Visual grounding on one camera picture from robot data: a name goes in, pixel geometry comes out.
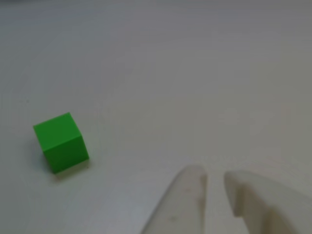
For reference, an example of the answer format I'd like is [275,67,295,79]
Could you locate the green cube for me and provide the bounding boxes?
[33,112,90,175]

